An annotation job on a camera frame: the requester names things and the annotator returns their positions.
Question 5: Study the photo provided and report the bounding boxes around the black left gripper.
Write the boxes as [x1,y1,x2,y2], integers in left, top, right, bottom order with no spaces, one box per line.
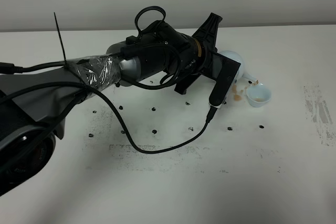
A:
[125,13,223,95]

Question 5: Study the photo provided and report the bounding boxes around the pale blue porcelain teapot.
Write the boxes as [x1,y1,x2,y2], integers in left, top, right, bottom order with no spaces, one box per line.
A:
[220,50,258,83]

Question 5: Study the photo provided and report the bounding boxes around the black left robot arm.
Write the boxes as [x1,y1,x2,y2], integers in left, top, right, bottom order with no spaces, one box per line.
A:
[1,13,224,194]

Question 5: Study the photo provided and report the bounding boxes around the pale blue teacup near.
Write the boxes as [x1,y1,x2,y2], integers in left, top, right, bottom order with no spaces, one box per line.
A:
[246,83,271,108]

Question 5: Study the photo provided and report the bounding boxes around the black zip tie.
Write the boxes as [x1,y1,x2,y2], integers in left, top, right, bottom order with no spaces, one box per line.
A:
[54,12,67,64]

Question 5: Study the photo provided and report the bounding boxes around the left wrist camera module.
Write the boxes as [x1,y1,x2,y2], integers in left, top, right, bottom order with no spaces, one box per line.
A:
[209,53,240,108]

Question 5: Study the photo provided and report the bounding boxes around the black left camera cable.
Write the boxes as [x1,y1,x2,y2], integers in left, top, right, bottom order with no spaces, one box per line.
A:
[0,5,217,154]

